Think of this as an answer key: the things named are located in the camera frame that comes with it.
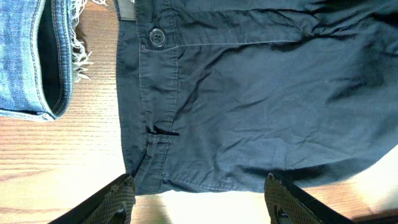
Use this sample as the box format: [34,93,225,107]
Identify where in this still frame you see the folded light blue jeans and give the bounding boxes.
[1,0,91,121]

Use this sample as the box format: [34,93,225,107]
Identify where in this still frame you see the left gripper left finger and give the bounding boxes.
[50,174,136,224]

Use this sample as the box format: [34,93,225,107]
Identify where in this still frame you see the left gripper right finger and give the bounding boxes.
[264,172,354,224]

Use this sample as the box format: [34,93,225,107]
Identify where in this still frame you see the navy blue shorts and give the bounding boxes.
[115,0,397,195]

